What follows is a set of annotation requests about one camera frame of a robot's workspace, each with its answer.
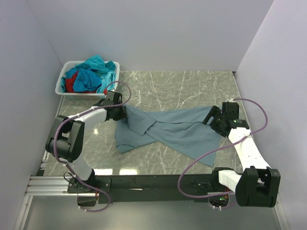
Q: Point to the light cyan t shirt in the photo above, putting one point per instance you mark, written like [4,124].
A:
[109,77]

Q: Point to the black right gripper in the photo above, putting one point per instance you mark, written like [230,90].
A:
[215,112]

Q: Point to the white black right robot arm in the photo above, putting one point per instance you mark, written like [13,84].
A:
[258,185]

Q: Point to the blue t shirt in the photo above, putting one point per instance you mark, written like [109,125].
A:
[69,73]

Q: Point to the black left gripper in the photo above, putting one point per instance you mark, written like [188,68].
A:
[122,115]

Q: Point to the white plastic laundry basket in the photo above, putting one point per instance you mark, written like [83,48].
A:
[75,96]

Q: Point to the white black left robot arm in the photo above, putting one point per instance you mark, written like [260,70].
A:
[65,140]

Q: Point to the grey-blue t shirt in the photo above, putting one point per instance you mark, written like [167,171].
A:
[181,130]

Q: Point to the red t shirt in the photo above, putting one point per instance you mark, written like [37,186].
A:
[83,81]

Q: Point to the aluminium rail frame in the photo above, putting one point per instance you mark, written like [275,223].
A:
[39,185]

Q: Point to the teal t shirt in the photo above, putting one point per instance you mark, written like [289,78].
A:
[97,65]

